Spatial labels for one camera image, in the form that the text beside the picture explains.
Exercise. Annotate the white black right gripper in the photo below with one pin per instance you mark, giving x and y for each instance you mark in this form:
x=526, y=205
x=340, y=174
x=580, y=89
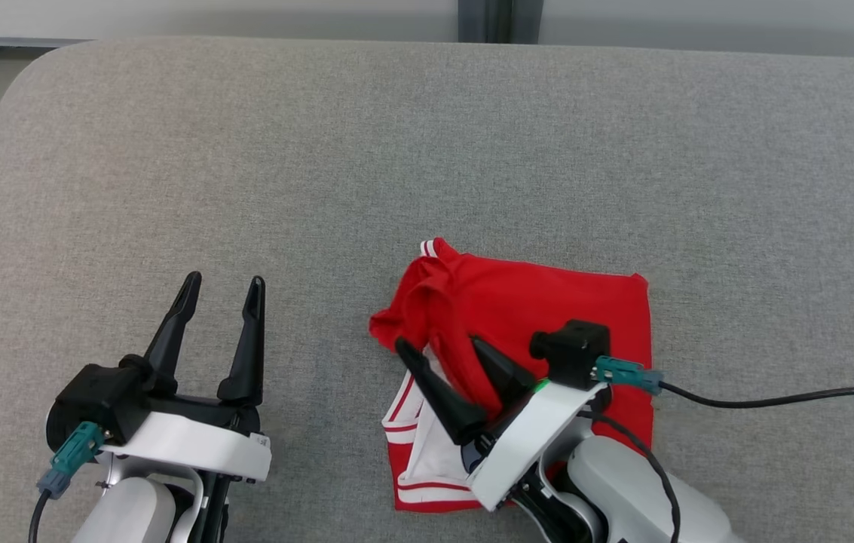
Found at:
x=532, y=437

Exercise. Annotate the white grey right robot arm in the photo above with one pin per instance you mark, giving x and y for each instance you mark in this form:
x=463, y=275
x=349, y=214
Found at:
x=615, y=483

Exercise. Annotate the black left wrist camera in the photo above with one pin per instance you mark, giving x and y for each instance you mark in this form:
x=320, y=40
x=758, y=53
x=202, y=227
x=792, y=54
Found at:
x=95, y=400

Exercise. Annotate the teal left camera connector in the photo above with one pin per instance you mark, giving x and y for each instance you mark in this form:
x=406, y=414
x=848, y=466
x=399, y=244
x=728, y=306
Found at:
x=72, y=456

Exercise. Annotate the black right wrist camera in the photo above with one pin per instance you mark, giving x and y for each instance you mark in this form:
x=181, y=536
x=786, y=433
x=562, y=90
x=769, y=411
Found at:
x=573, y=351

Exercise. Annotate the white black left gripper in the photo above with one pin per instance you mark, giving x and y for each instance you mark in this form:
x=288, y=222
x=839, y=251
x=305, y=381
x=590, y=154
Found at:
x=200, y=445

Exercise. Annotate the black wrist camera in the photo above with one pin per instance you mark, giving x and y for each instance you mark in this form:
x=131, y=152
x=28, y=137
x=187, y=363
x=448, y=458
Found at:
x=95, y=400
x=573, y=351

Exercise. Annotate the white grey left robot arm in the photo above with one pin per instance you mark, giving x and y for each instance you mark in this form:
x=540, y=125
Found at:
x=133, y=513

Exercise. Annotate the red shirt with white sleeves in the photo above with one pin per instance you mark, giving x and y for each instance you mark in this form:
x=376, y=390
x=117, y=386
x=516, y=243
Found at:
x=517, y=302

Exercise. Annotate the teal right camera connector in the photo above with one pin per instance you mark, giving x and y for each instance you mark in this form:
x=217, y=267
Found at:
x=626, y=373

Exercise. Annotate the teal camera connector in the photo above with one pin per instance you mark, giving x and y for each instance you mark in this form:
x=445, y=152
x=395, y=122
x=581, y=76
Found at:
x=72, y=456
x=626, y=373

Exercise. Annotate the grey cylindrical post foot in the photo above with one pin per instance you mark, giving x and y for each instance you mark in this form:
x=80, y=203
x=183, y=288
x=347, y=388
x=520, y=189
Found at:
x=472, y=19

